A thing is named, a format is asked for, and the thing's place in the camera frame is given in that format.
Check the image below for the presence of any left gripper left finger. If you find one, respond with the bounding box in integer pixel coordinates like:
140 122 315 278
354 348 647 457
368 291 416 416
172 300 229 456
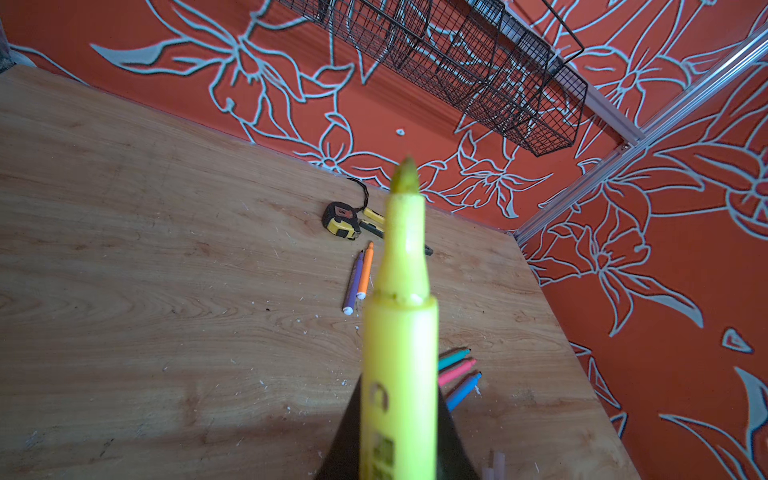
315 377 362 480

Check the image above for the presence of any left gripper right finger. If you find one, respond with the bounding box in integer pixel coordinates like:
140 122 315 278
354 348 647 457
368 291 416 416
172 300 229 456
436 392 480 480

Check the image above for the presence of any clear pen cap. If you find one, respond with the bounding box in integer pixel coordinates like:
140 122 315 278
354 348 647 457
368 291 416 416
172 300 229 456
481 451 506 480

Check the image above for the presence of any yellow marker pen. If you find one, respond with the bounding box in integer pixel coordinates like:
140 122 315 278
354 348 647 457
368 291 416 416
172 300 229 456
359 158 439 479

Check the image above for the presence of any orange marker pen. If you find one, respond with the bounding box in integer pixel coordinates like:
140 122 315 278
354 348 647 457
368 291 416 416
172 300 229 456
357 241 375 300

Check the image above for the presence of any blue marker pen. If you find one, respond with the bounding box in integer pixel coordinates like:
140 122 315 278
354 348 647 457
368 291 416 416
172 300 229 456
445 371 482 412

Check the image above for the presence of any pink marker pen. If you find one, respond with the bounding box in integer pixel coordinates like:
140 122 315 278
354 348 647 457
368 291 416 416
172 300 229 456
438 358 477 387

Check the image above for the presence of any green marker pen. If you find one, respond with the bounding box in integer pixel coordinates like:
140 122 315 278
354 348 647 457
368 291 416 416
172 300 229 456
438 348 471 371

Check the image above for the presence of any purple marker pen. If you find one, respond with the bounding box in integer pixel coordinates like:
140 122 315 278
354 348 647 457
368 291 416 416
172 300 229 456
342 251 364 316

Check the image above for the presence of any yellow black tape measure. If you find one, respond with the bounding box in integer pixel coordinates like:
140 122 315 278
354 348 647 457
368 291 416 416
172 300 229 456
321 201 361 240

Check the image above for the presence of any black wire wall basket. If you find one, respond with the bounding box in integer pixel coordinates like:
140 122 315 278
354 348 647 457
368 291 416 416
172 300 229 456
284 0 588 157

